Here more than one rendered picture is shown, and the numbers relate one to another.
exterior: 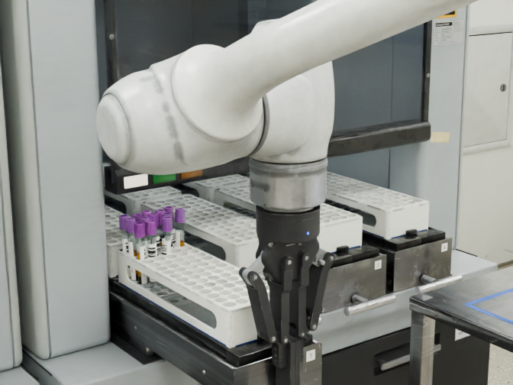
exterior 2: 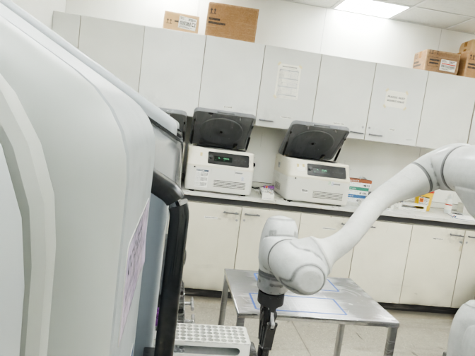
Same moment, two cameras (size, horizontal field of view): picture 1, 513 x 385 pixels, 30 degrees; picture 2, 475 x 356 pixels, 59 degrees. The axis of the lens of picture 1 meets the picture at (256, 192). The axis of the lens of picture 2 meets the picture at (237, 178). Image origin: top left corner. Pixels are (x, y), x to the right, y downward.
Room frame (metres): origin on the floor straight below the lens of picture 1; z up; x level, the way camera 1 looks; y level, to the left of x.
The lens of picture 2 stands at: (0.67, 1.05, 1.43)
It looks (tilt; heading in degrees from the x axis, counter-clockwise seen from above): 6 degrees down; 297
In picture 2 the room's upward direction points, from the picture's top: 7 degrees clockwise
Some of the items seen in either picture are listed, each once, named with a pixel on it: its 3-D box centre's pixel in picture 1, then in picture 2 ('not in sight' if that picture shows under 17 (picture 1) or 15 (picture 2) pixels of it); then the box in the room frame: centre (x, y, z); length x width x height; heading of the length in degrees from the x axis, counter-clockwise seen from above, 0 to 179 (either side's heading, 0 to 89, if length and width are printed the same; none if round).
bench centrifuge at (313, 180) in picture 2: not in sight; (312, 161); (1.85, -2.68, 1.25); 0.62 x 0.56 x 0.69; 125
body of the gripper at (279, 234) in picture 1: (288, 241); (269, 305); (1.08, -0.04, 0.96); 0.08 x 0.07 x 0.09; 125
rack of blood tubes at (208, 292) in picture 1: (198, 291); (194, 342); (1.24, 0.08, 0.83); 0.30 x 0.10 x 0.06; 36
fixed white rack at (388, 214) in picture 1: (351, 205); not in sight; (1.67, -0.17, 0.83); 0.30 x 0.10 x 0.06; 36
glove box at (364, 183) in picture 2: not in sight; (358, 181); (1.50, -3.11, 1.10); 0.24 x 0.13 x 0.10; 34
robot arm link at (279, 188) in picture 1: (288, 181); (273, 280); (1.08, -0.04, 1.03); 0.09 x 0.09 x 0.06
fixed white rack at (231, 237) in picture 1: (210, 234); not in sight; (1.50, 0.08, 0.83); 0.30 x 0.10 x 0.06; 36
